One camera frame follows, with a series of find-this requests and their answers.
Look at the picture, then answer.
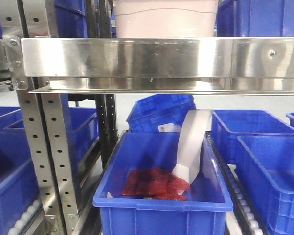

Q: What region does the white lidded storage bin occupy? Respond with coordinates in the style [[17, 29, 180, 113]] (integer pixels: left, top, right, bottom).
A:
[[113, 0, 218, 38]]

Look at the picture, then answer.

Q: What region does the blue tilted rear bin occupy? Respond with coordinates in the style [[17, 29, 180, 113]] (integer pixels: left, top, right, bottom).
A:
[[126, 94, 196, 133]]

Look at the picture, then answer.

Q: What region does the blue left rear bin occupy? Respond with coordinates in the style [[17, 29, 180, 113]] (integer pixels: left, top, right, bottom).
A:
[[0, 106, 99, 161]]

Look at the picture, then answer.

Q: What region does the blue right rear bin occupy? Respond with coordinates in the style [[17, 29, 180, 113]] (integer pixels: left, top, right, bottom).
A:
[[211, 109, 294, 165]]

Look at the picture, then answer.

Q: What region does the blue front centre bin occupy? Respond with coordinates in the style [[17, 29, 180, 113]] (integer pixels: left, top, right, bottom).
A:
[[92, 132, 233, 235]]

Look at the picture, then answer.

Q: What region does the black rear shelf upright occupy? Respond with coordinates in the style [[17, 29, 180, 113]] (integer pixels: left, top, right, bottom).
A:
[[84, 0, 118, 167]]

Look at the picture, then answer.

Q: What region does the blue upper left bin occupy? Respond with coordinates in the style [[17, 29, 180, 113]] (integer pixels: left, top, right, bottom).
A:
[[54, 0, 88, 38]]

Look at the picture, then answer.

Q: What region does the blue upper right bin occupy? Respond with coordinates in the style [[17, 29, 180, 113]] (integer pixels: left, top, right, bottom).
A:
[[216, 0, 294, 37]]

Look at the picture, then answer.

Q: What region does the blue right front bin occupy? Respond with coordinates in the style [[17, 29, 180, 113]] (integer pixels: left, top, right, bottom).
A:
[[235, 136, 294, 235]]

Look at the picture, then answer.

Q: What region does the blue left front bin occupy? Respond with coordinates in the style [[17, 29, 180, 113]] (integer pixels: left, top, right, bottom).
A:
[[0, 132, 39, 235]]

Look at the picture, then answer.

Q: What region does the steel perforated shelf upright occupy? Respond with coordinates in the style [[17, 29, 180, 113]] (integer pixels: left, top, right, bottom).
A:
[[0, 0, 81, 235]]

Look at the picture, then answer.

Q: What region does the white curved paper strip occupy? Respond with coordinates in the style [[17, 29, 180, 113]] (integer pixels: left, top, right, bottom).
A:
[[172, 109, 213, 184]]

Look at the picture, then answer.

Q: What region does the white roller track right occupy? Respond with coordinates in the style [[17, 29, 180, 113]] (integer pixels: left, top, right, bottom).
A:
[[206, 132, 267, 235]]

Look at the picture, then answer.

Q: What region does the white roller track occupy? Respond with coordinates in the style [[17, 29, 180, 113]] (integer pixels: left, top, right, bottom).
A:
[[8, 199, 42, 235], [206, 132, 267, 235]]

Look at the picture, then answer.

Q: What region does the white roller track left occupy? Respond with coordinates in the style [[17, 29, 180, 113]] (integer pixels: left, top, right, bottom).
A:
[[8, 199, 42, 235]]

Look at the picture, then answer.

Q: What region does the steel shelf front rail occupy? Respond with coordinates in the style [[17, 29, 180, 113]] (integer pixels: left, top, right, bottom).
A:
[[22, 37, 294, 96]]

